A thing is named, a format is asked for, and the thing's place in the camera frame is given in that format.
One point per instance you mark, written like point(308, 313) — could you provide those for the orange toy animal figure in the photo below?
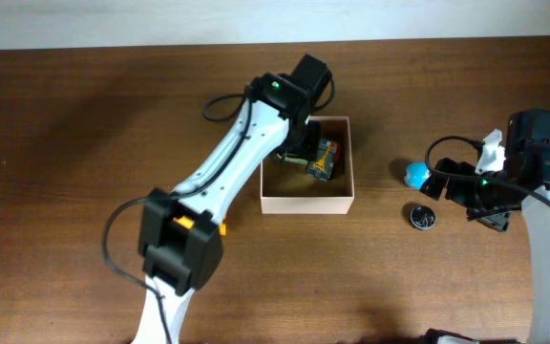
point(188, 223)

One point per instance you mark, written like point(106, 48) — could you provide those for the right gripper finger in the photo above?
point(495, 218)
point(433, 185)

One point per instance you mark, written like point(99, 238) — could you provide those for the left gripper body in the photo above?
point(306, 144)

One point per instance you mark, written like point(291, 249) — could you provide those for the multicoloured puzzle cube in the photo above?
point(292, 159)

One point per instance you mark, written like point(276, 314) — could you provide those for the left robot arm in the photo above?
point(180, 240)

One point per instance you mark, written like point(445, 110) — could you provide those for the red grey toy truck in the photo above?
point(328, 155)

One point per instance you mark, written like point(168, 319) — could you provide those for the open beige cardboard box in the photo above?
point(286, 188)

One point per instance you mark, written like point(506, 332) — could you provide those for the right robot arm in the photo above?
point(512, 174)

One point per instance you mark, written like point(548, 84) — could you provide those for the blue ball with eyes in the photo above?
point(416, 174)

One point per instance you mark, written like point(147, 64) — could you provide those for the black round cap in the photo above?
point(422, 217)

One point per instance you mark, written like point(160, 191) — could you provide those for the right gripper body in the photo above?
point(447, 182)

